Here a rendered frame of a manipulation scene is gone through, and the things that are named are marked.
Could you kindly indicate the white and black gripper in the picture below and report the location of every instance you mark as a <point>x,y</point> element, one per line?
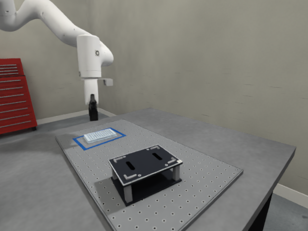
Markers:
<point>92,97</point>

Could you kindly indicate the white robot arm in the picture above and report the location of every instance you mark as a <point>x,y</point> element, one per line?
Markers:
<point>92,53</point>

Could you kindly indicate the black raised plate nest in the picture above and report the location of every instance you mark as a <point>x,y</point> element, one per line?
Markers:
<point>142,173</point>

